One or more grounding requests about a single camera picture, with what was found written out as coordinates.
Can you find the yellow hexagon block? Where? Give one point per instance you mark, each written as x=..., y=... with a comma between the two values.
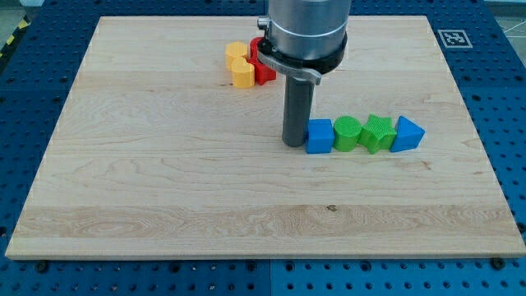
x=235, y=50

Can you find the blue cube block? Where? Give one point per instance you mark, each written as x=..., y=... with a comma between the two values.
x=320, y=136

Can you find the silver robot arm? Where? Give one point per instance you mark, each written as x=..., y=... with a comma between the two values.
x=303, y=40

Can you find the wooden board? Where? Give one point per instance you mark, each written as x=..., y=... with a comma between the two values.
x=156, y=156

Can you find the yellow heart block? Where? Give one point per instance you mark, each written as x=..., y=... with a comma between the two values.
x=243, y=73

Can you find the red block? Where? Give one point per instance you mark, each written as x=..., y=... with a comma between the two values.
x=263, y=73

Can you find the white fiducial marker tag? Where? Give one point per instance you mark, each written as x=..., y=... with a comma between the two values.
x=455, y=39

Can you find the green cylinder block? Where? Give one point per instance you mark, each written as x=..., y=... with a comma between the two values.
x=347, y=131

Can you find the green star block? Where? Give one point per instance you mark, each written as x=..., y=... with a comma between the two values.
x=377, y=134

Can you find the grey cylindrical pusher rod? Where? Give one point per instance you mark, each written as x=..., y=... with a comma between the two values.
x=298, y=94

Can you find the blue triangle block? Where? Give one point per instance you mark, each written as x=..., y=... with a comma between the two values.
x=409, y=135

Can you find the black clamp ring with lever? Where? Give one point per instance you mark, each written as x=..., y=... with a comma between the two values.
x=307, y=70

